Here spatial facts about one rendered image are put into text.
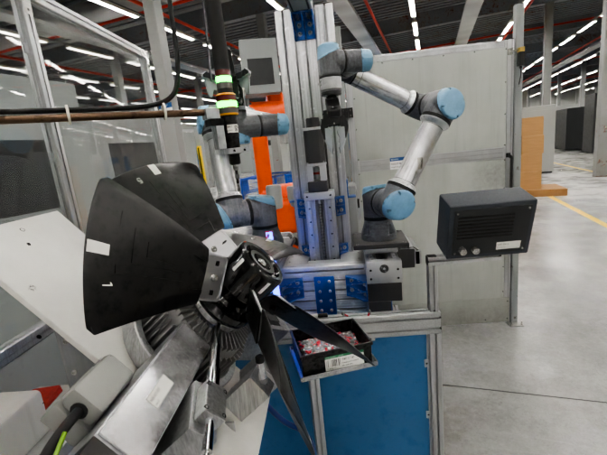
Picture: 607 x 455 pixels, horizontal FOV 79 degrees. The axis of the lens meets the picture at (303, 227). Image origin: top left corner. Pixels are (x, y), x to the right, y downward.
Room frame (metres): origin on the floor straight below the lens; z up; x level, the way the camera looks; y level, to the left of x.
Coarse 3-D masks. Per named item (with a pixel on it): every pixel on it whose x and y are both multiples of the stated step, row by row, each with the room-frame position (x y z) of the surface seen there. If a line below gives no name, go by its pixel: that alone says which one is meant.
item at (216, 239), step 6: (216, 234) 0.80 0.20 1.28; (222, 234) 0.81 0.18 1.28; (204, 240) 0.79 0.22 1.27; (210, 240) 0.79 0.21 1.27; (216, 240) 0.79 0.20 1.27; (222, 240) 0.80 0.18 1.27; (228, 240) 0.80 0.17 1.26; (210, 246) 0.78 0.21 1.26; (222, 246) 0.79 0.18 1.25; (228, 246) 0.79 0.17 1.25; (234, 246) 0.79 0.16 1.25; (210, 252) 0.77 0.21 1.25; (216, 252) 0.78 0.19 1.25; (222, 252) 0.78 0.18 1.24; (228, 252) 0.78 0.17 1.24
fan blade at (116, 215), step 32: (96, 192) 0.53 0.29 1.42; (128, 192) 0.57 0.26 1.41; (96, 224) 0.50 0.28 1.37; (128, 224) 0.54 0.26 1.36; (160, 224) 0.59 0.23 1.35; (96, 256) 0.48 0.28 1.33; (128, 256) 0.52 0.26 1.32; (160, 256) 0.57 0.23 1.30; (192, 256) 0.63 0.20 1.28; (96, 288) 0.46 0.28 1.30; (128, 288) 0.50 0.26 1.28; (160, 288) 0.56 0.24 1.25; (192, 288) 0.62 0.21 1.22; (96, 320) 0.45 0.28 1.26; (128, 320) 0.49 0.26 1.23
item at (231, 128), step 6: (228, 120) 0.83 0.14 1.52; (234, 120) 0.83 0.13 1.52; (228, 126) 0.83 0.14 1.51; (234, 126) 0.83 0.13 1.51; (228, 132) 0.83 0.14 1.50; (234, 132) 0.83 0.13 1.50; (228, 138) 0.83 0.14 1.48; (234, 138) 0.83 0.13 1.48; (228, 144) 0.83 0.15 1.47; (234, 144) 0.83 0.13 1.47; (234, 156) 0.83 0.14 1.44; (234, 162) 0.83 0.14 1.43; (240, 162) 0.84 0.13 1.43
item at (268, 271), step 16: (240, 256) 0.70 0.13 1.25; (256, 256) 0.76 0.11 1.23; (240, 272) 0.69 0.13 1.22; (256, 272) 0.69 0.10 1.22; (272, 272) 0.74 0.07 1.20; (224, 288) 0.71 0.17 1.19; (240, 288) 0.69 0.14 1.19; (256, 288) 0.69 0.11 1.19; (272, 288) 0.71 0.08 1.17; (208, 304) 0.68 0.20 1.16; (224, 304) 0.70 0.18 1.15; (240, 304) 0.71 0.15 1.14; (224, 320) 0.68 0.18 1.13; (240, 320) 0.70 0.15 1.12
